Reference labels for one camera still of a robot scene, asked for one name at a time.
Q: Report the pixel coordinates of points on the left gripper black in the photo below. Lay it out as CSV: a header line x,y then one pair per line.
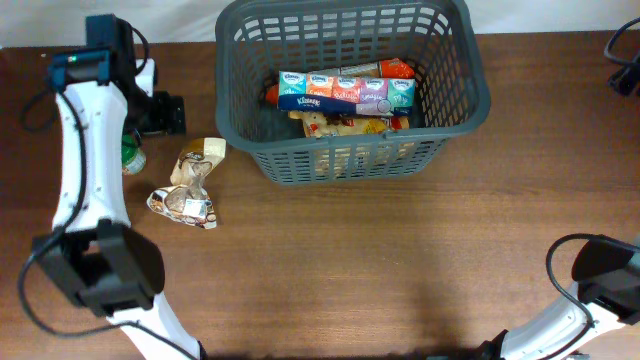
x,y
170,115

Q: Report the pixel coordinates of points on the green lid jar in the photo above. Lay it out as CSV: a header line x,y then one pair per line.
x,y
132,156

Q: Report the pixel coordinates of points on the brown snack bag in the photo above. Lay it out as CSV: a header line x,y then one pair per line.
x,y
185,200

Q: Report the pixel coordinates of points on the tissue multipack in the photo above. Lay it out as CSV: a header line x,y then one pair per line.
x,y
308,92

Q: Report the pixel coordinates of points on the brown sugar coffee bag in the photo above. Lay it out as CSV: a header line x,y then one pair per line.
x,y
319,125

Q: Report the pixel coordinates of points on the spaghetti pack orange ends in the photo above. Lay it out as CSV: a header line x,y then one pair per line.
x,y
390,68

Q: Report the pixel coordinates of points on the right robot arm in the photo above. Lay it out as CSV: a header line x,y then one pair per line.
x,y
603,297

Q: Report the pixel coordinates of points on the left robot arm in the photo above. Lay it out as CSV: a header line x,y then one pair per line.
x,y
92,254

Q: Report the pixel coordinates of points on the grey plastic shopping basket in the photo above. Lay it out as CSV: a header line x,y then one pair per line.
x,y
256,40

